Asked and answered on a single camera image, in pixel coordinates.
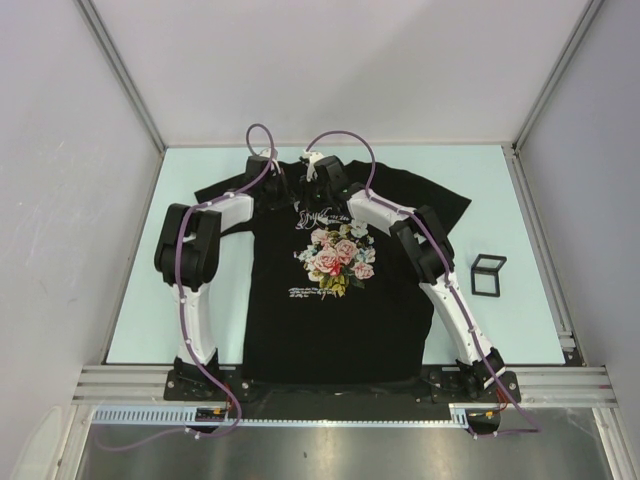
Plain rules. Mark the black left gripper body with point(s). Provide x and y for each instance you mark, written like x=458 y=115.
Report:
x=278 y=193

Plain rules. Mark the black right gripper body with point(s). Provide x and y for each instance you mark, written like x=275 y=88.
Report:
x=315 y=196

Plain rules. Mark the black floral print t-shirt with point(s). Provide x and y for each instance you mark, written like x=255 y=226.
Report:
x=332 y=299

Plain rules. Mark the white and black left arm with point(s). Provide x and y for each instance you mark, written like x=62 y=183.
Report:
x=187 y=257

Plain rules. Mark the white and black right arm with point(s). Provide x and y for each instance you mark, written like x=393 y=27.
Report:
x=423 y=243

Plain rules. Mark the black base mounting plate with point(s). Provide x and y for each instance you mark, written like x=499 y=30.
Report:
x=435 y=383

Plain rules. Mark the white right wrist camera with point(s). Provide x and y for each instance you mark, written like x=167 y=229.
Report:
x=310 y=159

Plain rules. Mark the black rectangular frame right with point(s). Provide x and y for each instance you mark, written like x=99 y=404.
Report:
x=485 y=275

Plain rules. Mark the aluminium front rail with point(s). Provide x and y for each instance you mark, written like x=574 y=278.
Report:
x=540 y=386

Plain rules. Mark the white slotted cable duct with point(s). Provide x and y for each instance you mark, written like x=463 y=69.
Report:
x=202 y=417

